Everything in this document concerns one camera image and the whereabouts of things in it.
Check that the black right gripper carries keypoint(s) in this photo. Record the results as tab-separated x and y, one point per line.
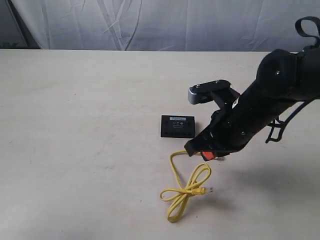
230	128

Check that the black network switch box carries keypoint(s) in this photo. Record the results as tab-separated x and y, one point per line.
174	126

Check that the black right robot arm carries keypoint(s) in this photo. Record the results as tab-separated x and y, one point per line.
283	79

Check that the white backdrop curtain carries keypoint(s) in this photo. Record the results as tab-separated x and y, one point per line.
167	25

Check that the black stand pole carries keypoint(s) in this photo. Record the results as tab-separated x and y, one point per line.
28	39

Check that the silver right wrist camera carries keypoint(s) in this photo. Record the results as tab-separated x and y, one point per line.
208	91

